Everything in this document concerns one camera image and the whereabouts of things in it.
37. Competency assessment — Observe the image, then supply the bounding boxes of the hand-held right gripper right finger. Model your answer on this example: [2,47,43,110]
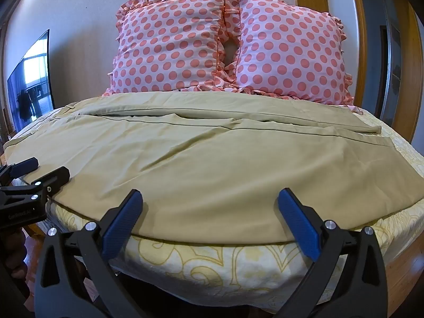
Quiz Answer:
[277,188,389,318]

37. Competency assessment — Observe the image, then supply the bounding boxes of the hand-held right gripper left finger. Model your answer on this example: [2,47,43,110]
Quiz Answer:
[35,189,144,318]

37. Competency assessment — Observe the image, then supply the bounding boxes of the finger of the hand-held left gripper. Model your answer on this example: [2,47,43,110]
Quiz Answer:
[31,166,71,200]
[7,157,40,177]

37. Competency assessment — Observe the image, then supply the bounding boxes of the beige pants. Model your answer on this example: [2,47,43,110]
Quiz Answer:
[3,93,424,244]

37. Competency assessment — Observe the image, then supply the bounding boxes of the person's left hand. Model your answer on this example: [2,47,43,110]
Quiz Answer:
[0,228,30,283]

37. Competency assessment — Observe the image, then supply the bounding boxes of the flat screen television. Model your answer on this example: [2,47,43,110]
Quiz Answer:
[7,29,55,134]

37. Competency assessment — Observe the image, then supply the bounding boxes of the bed with yellow patterned sheet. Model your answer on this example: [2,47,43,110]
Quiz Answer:
[3,101,424,309]

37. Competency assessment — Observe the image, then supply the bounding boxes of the pink polka dot pillow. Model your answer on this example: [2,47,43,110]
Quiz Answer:
[217,0,356,105]
[105,0,230,97]

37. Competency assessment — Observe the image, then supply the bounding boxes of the wooden bed frame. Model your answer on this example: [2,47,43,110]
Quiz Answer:
[373,237,424,307]

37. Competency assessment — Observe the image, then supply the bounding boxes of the wooden door frame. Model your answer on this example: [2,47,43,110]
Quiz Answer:
[394,2,424,144]

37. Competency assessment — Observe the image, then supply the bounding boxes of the wooden wall trim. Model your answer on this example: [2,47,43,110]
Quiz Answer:
[291,0,369,107]

